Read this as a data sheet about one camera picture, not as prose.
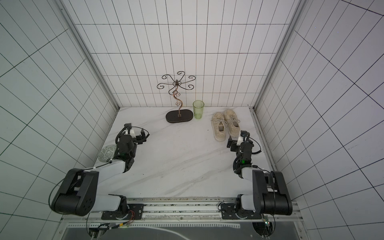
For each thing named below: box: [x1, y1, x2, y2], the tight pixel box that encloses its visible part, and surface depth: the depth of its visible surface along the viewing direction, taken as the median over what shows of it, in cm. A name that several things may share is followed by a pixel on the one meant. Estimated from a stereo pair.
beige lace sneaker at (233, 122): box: [224, 108, 241, 138], surface depth 104 cm
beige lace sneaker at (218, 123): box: [210, 111, 228, 142], surface depth 102 cm
